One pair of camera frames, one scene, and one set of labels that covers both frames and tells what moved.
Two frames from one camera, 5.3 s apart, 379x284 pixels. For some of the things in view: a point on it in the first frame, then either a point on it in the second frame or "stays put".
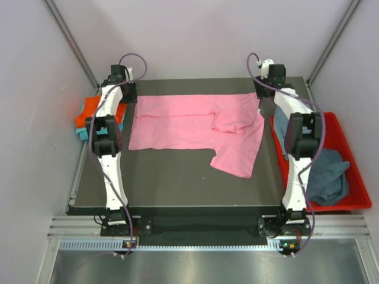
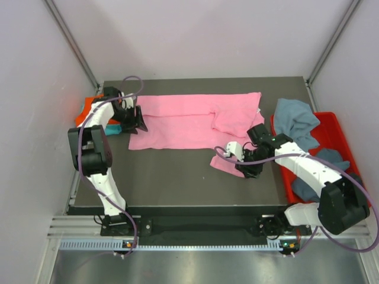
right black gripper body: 260,89 → 253,169
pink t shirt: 231,125 stays put
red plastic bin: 336,140 stays put
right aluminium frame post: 340,28 stays put
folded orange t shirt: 91,105 stays put
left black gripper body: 129,96 → 127,117
